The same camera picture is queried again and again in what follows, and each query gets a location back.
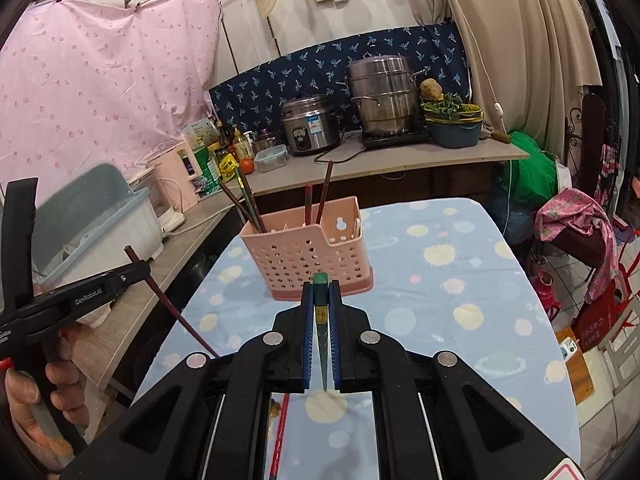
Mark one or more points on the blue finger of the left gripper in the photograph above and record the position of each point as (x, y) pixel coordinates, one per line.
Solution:
(48, 313)
(18, 220)

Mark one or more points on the clear food container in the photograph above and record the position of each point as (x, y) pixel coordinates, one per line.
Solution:
(271, 158)

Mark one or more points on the steel rice cooker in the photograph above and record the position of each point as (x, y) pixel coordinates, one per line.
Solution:
(310, 125)

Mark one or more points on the beige curtain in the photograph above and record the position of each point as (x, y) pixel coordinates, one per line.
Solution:
(530, 60)

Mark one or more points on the dark maroon chopstick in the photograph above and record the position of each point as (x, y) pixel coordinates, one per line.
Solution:
(324, 191)

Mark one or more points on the green chopstick gold band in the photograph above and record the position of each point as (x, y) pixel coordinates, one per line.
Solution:
(320, 283)
(240, 184)

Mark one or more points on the dark red twisted chopstick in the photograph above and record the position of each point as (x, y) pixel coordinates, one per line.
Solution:
(249, 197)

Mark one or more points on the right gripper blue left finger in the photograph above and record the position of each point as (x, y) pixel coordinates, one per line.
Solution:
(308, 307)

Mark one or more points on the stacked steel steamer pot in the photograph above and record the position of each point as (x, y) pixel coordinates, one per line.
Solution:
(384, 90)

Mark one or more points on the green plastic bag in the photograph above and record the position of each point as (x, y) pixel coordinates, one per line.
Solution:
(533, 181)

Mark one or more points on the bright red chopstick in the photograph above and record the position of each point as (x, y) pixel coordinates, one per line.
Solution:
(277, 449)

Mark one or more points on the wooden counter shelf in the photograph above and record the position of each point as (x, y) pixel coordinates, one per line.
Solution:
(99, 352)

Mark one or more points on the pink dotted cloth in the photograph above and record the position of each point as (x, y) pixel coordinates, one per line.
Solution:
(83, 84)

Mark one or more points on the red chopstick black band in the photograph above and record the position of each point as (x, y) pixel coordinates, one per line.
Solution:
(309, 188)

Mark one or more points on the red tomato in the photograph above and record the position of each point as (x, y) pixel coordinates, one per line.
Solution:
(247, 165)

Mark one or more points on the pink perforated utensil basket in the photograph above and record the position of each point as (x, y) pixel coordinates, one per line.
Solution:
(290, 252)

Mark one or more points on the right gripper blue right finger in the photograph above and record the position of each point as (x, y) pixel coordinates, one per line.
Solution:
(334, 305)

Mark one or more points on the blue basin with vegetables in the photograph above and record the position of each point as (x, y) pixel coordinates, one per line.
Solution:
(451, 122)

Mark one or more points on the pink small appliance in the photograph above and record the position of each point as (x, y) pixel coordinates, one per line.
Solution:
(178, 172)

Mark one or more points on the white dish rack blue lid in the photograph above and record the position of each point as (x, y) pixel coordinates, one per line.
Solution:
(84, 228)

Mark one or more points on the oil bottle yellow cap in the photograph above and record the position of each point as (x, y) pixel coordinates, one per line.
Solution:
(242, 147)

